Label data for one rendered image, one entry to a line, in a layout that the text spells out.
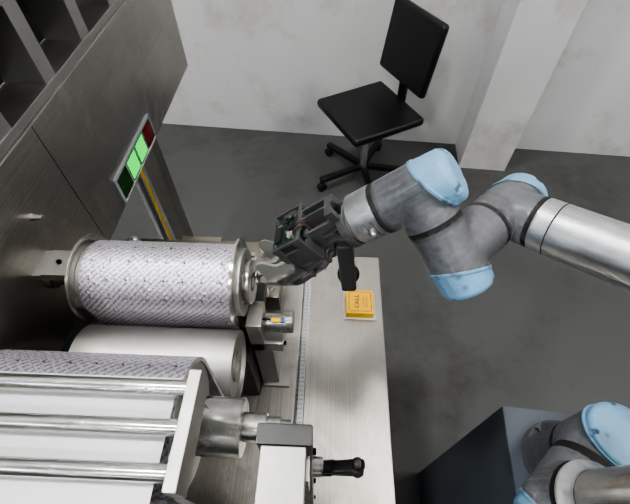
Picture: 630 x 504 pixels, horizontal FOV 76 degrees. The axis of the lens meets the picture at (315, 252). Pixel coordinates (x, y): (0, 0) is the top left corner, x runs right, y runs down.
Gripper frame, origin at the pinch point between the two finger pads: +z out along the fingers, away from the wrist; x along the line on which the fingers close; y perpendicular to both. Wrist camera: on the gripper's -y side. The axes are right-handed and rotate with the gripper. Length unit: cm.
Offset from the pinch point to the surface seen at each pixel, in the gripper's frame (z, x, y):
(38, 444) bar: -0.8, 31.6, 24.3
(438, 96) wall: -5, -201, -119
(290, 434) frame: -18.0, 30.0, 10.3
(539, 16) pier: -67, -173, -92
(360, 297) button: 5.7, -15.3, -36.9
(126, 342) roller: 16.6, 12.9, 12.6
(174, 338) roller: 11.3, 11.8, 7.8
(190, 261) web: 4.1, 2.6, 12.4
